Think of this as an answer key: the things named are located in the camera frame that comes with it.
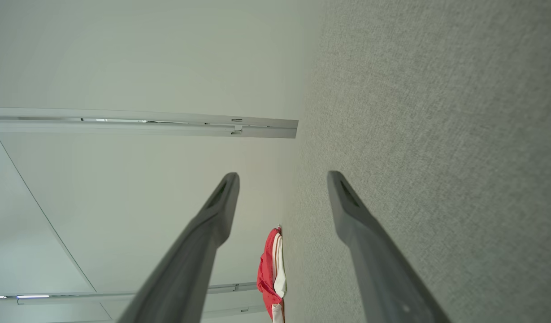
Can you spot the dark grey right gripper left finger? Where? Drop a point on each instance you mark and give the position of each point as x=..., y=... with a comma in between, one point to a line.
x=185, y=269

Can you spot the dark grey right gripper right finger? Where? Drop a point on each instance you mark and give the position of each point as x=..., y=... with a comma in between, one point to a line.
x=383, y=278

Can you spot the red white lettered jersey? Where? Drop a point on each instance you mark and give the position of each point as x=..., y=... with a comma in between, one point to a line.
x=267, y=273

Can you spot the grey metal double frame post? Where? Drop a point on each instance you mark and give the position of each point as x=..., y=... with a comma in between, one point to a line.
x=100, y=297
x=123, y=130

